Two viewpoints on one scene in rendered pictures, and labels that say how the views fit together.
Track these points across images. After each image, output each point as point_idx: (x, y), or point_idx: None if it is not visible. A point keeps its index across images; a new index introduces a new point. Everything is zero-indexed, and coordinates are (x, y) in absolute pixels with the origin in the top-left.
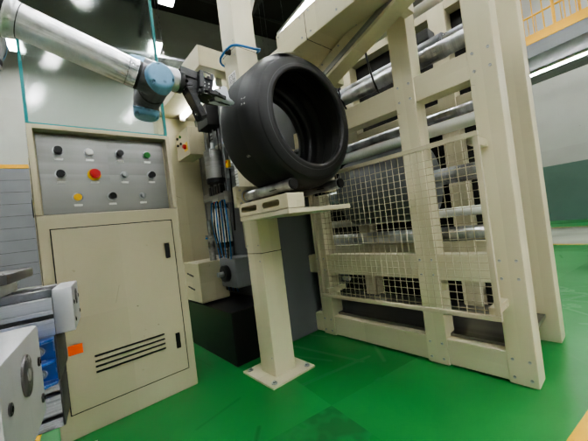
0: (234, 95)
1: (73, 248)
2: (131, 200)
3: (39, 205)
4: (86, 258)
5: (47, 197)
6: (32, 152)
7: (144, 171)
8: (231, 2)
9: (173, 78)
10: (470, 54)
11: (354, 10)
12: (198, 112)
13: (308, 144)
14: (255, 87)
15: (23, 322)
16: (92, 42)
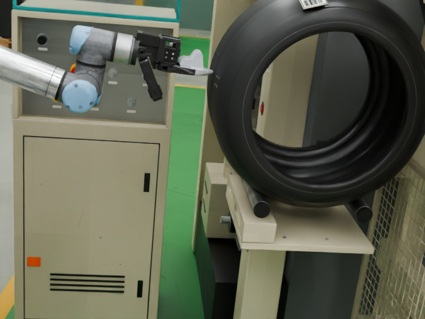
0: (219, 55)
1: (43, 159)
2: (117, 107)
3: (16, 107)
4: (54, 173)
5: (27, 93)
6: (15, 47)
7: (140, 68)
8: None
9: (92, 100)
10: None
11: None
12: (150, 93)
13: (383, 98)
14: (233, 71)
15: None
16: (13, 68)
